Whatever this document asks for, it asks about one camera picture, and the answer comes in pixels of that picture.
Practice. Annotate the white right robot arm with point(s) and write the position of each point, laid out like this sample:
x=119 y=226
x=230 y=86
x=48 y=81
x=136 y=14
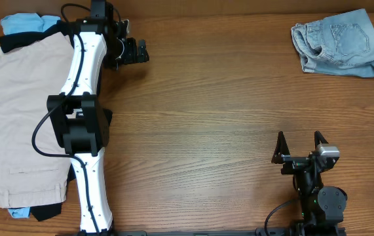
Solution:
x=322 y=206

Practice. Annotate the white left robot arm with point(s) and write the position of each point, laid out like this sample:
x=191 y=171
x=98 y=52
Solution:
x=80 y=124

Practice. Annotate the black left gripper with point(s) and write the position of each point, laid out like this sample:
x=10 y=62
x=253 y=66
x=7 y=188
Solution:
x=133 y=51

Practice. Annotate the light blue denim shorts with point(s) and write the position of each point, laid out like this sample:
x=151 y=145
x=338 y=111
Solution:
x=337 y=45

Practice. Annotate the light blue garment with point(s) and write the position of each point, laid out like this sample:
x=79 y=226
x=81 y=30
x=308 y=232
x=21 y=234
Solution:
x=21 y=23

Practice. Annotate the beige shorts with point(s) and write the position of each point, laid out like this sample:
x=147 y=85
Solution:
x=28 y=75

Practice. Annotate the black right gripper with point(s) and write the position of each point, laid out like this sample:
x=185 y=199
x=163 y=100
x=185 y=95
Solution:
x=281 y=156

